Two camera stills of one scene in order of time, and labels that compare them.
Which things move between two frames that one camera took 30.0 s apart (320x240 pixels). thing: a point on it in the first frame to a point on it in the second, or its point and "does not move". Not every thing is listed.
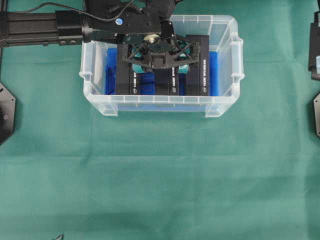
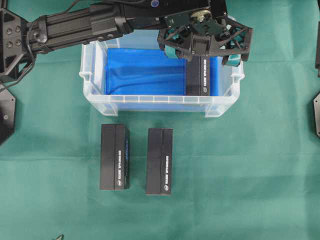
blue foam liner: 147,86 does not move
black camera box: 166,81 to 159,161
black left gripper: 147,27 to 205,33
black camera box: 129,82 to 114,157
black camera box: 197,79 does not move
